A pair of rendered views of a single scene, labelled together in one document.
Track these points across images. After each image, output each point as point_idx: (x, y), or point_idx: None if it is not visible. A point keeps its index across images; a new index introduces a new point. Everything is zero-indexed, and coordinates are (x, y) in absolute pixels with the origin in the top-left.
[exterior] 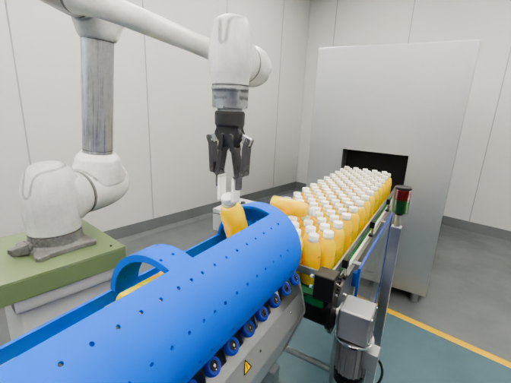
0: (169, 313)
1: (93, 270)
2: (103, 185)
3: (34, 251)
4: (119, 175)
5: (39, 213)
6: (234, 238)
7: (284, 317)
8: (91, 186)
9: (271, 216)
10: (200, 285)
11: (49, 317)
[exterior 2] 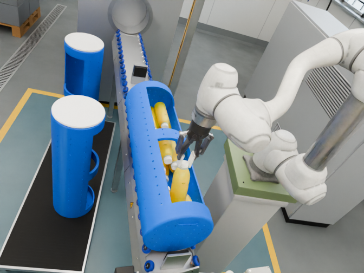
0: (141, 127)
1: (231, 176)
2: (284, 171)
3: (251, 156)
4: (296, 181)
5: None
6: (160, 162)
7: (137, 248)
8: (280, 162)
9: (169, 202)
10: (144, 138)
11: (223, 171)
